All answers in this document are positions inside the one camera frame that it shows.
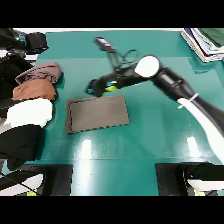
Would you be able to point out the brown T-shirt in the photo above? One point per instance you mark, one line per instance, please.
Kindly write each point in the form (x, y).
(96, 114)

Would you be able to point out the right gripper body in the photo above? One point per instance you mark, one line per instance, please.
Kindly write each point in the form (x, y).
(100, 86)

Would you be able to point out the orange garment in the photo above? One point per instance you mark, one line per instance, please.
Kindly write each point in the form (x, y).
(35, 90)

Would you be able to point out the green garment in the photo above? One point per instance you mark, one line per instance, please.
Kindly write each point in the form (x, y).
(215, 35)

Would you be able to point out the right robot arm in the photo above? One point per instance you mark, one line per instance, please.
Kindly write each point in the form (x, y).
(200, 113)

